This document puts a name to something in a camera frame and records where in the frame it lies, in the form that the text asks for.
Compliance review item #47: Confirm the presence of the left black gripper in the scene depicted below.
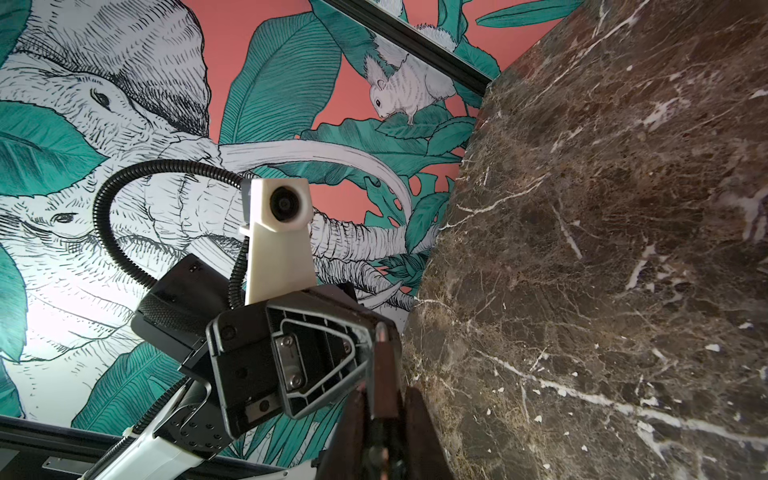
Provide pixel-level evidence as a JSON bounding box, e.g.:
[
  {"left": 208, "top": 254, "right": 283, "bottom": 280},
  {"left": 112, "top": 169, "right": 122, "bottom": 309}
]
[{"left": 181, "top": 285, "right": 402, "bottom": 480}]

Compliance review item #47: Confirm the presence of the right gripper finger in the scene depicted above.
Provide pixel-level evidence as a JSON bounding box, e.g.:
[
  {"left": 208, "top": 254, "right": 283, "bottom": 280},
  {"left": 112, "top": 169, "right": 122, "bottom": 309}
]
[{"left": 404, "top": 387, "right": 453, "bottom": 480}]

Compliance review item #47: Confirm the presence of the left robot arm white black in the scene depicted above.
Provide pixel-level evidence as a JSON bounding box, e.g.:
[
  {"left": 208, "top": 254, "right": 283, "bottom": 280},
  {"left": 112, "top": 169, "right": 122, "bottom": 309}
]
[{"left": 87, "top": 160, "right": 411, "bottom": 479}]

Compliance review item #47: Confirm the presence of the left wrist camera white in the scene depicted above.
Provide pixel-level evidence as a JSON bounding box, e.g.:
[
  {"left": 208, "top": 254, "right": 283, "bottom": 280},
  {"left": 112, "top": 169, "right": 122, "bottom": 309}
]
[{"left": 241, "top": 178, "right": 317, "bottom": 305}]

